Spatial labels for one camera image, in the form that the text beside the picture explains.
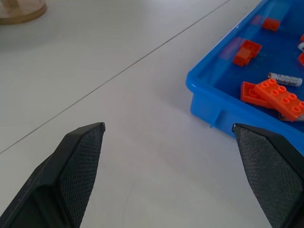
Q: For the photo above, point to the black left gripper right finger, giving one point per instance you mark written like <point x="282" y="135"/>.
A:
<point x="268" y="166"/>

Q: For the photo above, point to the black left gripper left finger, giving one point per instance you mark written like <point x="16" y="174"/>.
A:
<point x="71" y="166"/>

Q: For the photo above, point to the white AA battery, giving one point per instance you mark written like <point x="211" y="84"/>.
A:
<point x="301" y="46"/>
<point x="299" y="118"/>
<point x="286" y="79"/>

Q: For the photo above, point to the long orange studded brick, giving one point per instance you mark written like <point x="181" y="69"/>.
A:
<point x="282" y="99"/>

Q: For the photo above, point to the flat orange building plate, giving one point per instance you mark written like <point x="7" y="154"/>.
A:
<point x="248" y="95"/>

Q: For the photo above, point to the blue plastic tray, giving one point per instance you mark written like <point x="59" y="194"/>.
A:
<point x="213" y="78"/>

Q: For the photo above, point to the small orange building brick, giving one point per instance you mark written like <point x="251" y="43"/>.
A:
<point x="270" y="24"/>

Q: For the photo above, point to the round wooden base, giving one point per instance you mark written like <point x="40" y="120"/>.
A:
<point x="21" y="12"/>

